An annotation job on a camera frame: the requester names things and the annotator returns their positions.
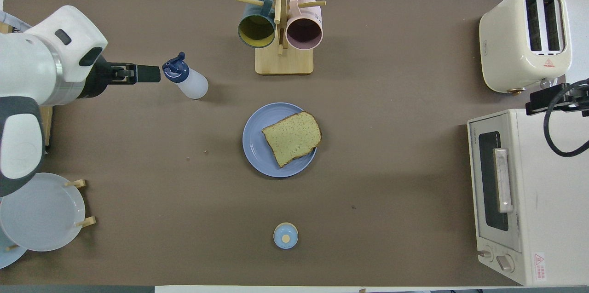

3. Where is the wooden plate rack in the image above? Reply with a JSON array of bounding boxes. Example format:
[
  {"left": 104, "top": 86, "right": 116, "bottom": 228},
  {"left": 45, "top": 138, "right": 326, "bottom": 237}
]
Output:
[{"left": 6, "top": 179, "right": 96, "bottom": 252}]

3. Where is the white checkered cloth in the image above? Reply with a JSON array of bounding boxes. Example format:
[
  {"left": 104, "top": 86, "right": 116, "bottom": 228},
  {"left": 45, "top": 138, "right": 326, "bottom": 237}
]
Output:
[{"left": 0, "top": 11, "right": 33, "bottom": 32}]

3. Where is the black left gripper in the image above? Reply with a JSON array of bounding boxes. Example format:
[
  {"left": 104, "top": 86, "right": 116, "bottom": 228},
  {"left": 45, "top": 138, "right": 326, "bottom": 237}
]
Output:
[{"left": 77, "top": 56, "right": 162, "bottom": 100}]

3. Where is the pink ribbed mug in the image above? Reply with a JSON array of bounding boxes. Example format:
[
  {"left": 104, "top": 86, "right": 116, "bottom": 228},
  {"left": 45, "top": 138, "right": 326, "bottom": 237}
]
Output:
[{"left": 285, "top": 0, "right": 323, "bottom": 51}]

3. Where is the blue round plate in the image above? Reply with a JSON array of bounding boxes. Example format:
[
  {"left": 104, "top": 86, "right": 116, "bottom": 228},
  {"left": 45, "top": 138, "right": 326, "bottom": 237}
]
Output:
[{"left": 242, "top": 102, "right": 318, "bottom": 178}]

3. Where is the toasted bread slice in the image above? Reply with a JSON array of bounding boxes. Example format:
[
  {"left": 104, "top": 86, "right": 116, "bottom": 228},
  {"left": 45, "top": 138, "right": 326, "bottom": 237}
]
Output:
[{"left": 261, "top": 111, "right": 323, "bottom": 168}]

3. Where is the white toaster oven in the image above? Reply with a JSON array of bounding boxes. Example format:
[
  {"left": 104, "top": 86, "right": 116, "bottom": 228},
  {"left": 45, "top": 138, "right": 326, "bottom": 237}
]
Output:
[{"left": 467, "top": 108, "right": 589, "bottom": 287}]

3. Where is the pale grey plate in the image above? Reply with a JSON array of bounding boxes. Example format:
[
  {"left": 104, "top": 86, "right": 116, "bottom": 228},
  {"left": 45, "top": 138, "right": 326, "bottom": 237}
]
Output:
[{"left": 0, "top": 172, "right": 86, "bottom": 252}]

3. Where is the white bottle with blue cap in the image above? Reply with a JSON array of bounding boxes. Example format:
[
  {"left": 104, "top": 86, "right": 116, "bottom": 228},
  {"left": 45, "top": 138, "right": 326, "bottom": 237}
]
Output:
[{"left": 162, "top": 52, "right": 209, "bottom": 100}]

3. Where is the dark teal mug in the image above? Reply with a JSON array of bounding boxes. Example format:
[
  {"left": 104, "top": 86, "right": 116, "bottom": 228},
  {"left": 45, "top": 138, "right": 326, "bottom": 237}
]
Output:
[{"left": 237, "top": 0, "right": 277, "bottom": 49}]

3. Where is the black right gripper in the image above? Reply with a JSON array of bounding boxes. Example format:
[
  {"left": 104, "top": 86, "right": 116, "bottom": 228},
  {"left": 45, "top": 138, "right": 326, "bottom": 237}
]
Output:
[{"left": 526, "top": 82, "right": 589, "bottom": 116}]

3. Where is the brown table mat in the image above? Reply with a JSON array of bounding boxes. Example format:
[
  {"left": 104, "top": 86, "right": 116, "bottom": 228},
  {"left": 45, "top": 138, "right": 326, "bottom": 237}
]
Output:
[{"left": 0, "top": 0, "right": 566, "bottom": 287}]

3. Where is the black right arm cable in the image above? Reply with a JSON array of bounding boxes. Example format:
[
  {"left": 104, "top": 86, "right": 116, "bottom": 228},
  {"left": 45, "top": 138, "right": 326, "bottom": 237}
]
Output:
[{"left": 543, "top": 79, "right": 589, "bottom": 158}]

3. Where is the small blue call bell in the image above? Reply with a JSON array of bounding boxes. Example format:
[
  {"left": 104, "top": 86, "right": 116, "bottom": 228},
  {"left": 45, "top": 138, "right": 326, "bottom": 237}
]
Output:
[{"left": 273, "top": 222, "right": 299, "bottom": 249}]

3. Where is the light blue plate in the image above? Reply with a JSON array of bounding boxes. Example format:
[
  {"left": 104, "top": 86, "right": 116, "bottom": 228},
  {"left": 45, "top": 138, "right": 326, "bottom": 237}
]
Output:
[{"left": 0, "top": 226, "right": 28, "bottom": 270}]

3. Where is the wooden mug rack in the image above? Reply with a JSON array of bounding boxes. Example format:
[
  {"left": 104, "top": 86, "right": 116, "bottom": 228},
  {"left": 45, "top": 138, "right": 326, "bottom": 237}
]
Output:
[{"left": 235, "top": 0, "right": 326, "bottom": 75}]

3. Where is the cream two-slot toaster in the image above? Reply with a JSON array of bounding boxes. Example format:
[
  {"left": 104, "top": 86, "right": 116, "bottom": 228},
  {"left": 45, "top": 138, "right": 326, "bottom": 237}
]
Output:
[{"left": 479, "top": 0, "right": 573, "bottom": 94}]

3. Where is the wooden shelf with wire basket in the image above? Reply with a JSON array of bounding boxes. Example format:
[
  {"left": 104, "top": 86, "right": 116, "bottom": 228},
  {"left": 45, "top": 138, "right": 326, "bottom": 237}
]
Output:
[{"left": 0, "top": 22, "right": 53, "bottom": 149}]

